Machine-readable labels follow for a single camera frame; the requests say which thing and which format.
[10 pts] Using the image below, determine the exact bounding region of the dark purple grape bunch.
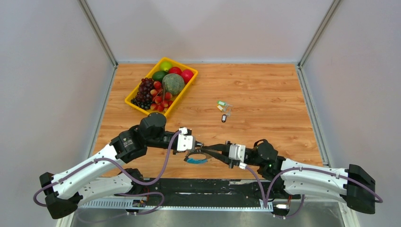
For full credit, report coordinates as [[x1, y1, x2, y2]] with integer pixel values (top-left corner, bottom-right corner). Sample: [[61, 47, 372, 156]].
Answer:
[[131, 78, 154, 110]]

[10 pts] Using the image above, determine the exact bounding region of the green tag key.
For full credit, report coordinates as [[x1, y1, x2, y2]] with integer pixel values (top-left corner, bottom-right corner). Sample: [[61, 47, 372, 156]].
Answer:
[[217, 100, 232, 107]]

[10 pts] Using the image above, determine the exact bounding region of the light green apple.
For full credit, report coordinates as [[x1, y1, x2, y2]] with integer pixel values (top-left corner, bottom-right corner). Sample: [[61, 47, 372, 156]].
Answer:
[[159, 61, 173, 72]]

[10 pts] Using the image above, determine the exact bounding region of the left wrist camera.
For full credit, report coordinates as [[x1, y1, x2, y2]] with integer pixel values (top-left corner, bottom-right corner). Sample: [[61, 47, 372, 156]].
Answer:
[[176, 127, 196, 152]]

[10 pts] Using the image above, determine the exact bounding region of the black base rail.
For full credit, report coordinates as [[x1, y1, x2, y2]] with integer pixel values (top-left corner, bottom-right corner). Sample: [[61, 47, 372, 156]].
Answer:
[[83, 178, 273, 212]]

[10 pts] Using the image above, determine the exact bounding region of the red lychee cluster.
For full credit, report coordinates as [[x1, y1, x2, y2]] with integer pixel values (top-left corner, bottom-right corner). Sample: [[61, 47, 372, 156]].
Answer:
[[150, 81, 173, 112]]

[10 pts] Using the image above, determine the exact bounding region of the pink red fruit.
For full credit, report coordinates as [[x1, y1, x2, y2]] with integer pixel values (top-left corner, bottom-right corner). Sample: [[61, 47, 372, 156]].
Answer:
[[180, 69, 194, 84]]

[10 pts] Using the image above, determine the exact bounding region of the dark green lime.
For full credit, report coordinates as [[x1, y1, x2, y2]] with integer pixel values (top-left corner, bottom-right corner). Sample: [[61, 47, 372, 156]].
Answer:
[[152, 70, 167, 82]]

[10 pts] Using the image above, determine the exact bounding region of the red apple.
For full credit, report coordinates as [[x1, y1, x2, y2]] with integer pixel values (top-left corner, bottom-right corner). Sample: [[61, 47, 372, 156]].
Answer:
[[168, 67, 182, 75]]

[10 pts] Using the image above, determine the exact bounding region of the green netted melon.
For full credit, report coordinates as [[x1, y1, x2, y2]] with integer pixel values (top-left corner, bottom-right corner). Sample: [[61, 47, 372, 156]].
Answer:
[[162, 73, 185, 96]]

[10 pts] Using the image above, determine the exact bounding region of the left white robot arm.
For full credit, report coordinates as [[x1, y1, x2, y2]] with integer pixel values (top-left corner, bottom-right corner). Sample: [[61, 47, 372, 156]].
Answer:
[[34, 113, 203, 219]]

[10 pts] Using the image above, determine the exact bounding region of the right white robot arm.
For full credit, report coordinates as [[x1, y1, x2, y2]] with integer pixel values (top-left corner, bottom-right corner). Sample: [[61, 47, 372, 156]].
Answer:
[[195, 139, 383, 214]]

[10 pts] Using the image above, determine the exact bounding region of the black tag key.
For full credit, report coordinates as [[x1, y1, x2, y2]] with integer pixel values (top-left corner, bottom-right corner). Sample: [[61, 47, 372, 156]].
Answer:
[[221, 113, 230, 123]]

